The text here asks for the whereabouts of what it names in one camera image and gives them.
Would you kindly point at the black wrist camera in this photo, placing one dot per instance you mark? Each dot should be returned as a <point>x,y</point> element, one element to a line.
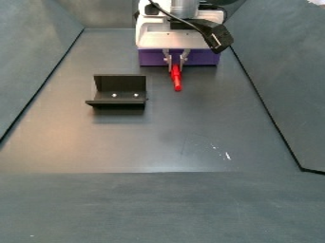
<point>216,36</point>

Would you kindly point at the purple base board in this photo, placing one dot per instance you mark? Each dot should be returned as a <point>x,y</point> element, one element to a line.
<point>198,57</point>

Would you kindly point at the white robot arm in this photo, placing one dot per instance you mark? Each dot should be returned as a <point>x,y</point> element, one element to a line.
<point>180,32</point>

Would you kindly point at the red peg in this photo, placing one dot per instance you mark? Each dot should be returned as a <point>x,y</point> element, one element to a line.
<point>175,74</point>

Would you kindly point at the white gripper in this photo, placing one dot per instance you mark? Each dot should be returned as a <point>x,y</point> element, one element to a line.
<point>155,35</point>

